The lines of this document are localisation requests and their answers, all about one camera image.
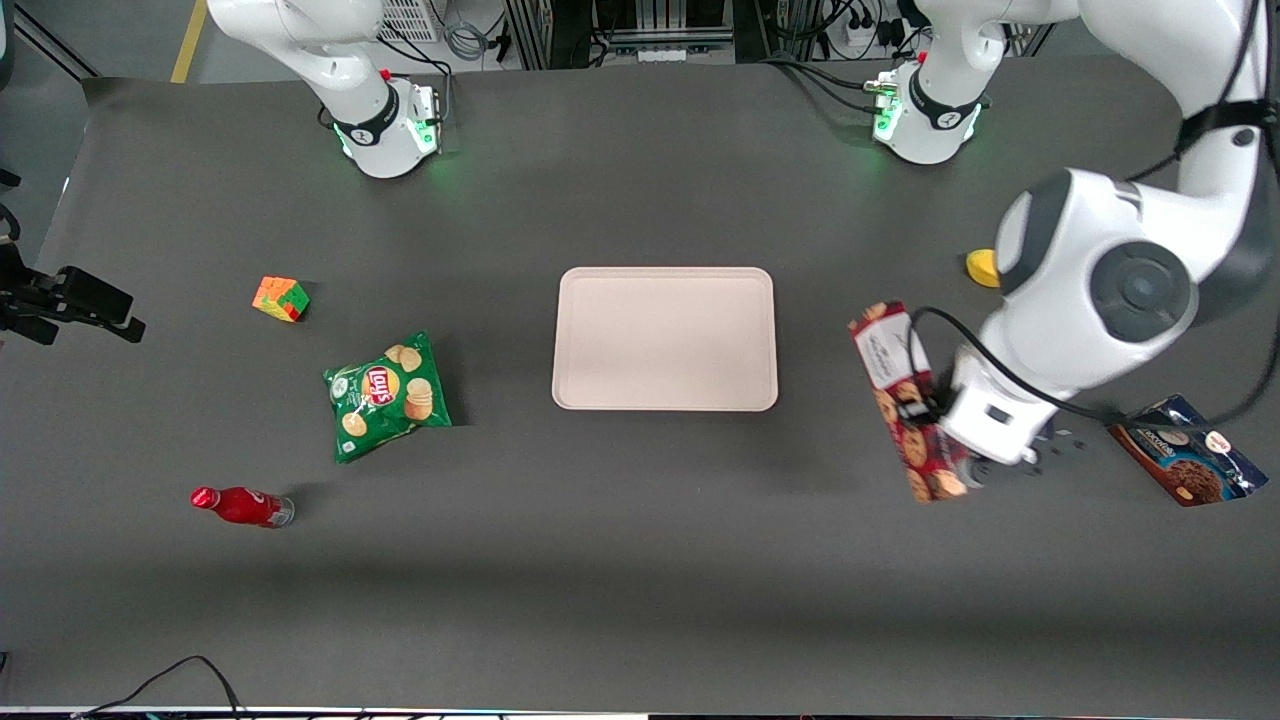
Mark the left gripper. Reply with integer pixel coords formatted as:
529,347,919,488
893,345,1061,467

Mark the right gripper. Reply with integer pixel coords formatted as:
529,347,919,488
0,245,147,346

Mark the red cookie box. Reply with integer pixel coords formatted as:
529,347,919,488
848,300,969,504

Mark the blue chocolate cookie bag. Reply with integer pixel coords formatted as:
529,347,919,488
1106,393,1271,508

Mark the pale pink plastic tray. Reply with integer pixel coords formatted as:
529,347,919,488
552,266,779,413

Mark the colourful puzzle cube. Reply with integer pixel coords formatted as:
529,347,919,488
252,276,311,324

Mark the red cola bottle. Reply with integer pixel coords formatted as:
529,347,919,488
190,486,296,529

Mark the green Lays chips bag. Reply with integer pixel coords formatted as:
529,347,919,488
322,331,453,464

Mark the dark grey table mat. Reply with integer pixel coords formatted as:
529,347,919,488
0,40,1280,713

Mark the white power strip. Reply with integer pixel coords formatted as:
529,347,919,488
843,18,908,53

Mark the white perforated basket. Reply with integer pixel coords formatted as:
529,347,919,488
378,0,443,44

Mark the black equipment rack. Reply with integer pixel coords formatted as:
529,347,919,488
505,0,741,71

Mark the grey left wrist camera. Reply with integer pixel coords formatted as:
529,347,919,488
958,452,1041,493

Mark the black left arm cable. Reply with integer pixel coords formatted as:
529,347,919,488
908,0,1280,431

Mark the black left base cable bundle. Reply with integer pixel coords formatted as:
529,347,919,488
762,55,883,116

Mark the thin black floor cable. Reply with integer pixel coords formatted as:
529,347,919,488
70,655,251,720

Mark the grey coiled cable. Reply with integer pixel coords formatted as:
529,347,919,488
443,15,503,63

